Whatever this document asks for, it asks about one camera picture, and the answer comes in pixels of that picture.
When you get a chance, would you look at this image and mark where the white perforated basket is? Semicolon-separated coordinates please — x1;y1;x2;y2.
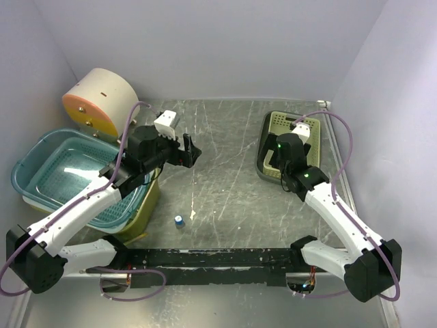
23;196;133;234

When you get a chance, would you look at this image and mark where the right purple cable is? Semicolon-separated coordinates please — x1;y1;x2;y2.
292;111;401;302

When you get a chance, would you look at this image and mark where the dark grey basin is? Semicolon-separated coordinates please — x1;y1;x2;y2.
255;111;329;195

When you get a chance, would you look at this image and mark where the yellow wooden stick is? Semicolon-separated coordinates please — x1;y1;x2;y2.
124;232;147;246

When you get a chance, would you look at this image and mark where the aluminium frame rail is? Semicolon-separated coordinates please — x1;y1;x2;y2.
317;100;400;327

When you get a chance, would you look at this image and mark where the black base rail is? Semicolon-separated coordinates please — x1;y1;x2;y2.
102;236;310;288

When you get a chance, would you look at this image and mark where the large olive green container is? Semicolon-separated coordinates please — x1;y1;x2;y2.
115;180;160;240

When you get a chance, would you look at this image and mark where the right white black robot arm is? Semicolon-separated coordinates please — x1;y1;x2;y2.
266;133;402;302

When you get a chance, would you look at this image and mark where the pale green perforated basket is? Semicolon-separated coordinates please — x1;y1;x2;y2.
256;111;321;180

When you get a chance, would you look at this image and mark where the small blue capped bottle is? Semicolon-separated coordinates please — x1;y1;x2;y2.
174;215;185;229

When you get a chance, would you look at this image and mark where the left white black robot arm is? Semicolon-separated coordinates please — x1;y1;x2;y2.
1;126;201;294

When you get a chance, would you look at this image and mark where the teal transparent basin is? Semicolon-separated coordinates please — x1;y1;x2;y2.
11;128;151;216

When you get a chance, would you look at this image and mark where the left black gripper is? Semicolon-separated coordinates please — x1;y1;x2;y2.
142;128;202;174

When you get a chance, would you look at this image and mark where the cream cylinder with orange face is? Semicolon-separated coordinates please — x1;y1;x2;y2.
62;68;139;142

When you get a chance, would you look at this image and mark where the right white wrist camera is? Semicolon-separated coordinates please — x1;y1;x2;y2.
292;122;311;144

